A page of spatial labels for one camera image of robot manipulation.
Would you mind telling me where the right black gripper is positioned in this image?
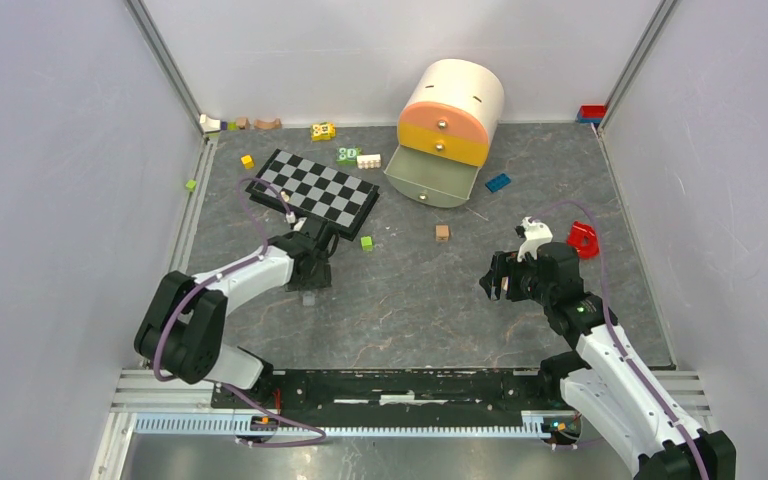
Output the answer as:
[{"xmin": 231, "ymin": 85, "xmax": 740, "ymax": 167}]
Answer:
[{"xmin": 478, "ymin": 250, "xmax": 554, "ymax": 306}]

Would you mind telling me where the grey green bottom drawer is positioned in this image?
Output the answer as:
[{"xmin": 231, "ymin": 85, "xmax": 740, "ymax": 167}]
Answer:
[{"xmin": 384, "ymin": 145, "xmax": 480, "ymax": 208}]

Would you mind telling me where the orange top drawer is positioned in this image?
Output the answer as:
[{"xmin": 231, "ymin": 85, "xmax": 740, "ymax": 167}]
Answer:
[{"xmin": 397, "ymin": 101, "xmax": 490, "ymax": 144}]

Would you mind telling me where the cream round drawer cabinet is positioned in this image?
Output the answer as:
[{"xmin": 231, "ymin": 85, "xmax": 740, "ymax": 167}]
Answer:
[{"xmin": 402, "ymin": 59, "xmax": 505, "ymax": 146}]

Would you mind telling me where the clear plastic bottle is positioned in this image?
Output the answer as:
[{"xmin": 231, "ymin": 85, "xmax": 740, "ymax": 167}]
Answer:
[{"xmin": 301, "ymin": 291, "xmax": 316, "ymax": 307}]

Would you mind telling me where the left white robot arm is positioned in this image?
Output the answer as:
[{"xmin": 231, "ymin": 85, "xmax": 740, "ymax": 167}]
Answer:
[{"xmin": 134, "ymin": 217, "xmax": 340, "ymax": 408}]

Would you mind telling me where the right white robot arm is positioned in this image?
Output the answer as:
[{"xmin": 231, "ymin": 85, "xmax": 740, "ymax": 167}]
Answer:
[{"xmin": 479, "ymin": 242, "xmax": 737, "ymax": 479}]

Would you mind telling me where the small green cube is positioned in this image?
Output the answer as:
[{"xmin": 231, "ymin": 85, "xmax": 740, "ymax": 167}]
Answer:
[{"xmin": 360, "ymin": 236, "xmax": 374, "ymax": 251}]

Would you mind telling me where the black white checkerboard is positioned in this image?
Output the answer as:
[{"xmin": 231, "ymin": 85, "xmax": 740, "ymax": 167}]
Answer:
[{"xmin": 245, "ymin": 149, "xmax": 379, "ymax": 240}]

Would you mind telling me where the small wooden cube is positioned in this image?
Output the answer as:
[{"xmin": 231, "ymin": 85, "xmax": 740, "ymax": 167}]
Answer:
[{"xmin": 435, "ymin": 224, "xmax": 451, "ymax": 242}]

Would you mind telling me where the green number block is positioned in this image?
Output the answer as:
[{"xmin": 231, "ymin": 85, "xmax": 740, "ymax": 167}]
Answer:
[{"xmin": 336, "ymin": 147, "xmax": 362, "ymax": 165}]

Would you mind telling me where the blue lego brick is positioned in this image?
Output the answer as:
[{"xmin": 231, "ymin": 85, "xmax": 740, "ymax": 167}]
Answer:
[{"xmin": 485, "ymin": 173, "xmax": 511, "ymax": 193}]

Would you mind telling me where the red plastic toy piece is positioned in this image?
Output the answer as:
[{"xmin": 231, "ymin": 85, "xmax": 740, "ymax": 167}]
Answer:
[{"xmin": 566, "ymin": 221, "xmax": 600, "ymax": 260}]

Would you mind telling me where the white lego brick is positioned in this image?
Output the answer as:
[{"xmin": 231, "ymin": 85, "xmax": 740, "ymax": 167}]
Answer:
[{"xmin": 356, "ymin": 154, "xmax": 382, "ymax": 169}]

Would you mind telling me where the yellow small cube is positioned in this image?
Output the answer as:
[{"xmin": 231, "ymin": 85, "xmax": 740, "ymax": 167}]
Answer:
[{"xmin": 240, "ymin": 155, "xmax": 255, "ymax": 170}]

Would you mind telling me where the yellow owl toy block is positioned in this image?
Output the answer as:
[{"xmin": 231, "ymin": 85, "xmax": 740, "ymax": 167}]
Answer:
[{"xmin": 310, "ymin": 122, "xmax": 336, "ymax": 142}]

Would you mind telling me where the wooden arch block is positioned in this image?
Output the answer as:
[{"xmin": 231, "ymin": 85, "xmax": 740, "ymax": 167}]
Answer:
[{"xmin": 252, "ymin": 118, "xmax": 283, "ymax": 130}]

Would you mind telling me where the red blue brick stack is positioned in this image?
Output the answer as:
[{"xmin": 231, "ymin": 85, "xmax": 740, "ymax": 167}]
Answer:
[{"xmin": 576, "ymin": 104, "xmax": 607, "ymax": 124}]

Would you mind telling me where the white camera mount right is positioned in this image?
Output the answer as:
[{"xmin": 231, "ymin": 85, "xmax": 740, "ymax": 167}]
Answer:
[{"xmin": 515, "ymin": 216, "xmax": 553, "ymax": 262}]

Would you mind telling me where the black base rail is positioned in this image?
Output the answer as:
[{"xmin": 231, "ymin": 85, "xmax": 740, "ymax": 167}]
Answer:
[{"xmin": 246, "ymin": 368, "xmax": 583, "ymax": 432}]

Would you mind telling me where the white corner bracket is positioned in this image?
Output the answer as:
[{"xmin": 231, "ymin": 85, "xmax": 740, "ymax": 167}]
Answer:
[{"xmin": 198, "ymin": 113, "xmax": 223, "ymax": 134}]

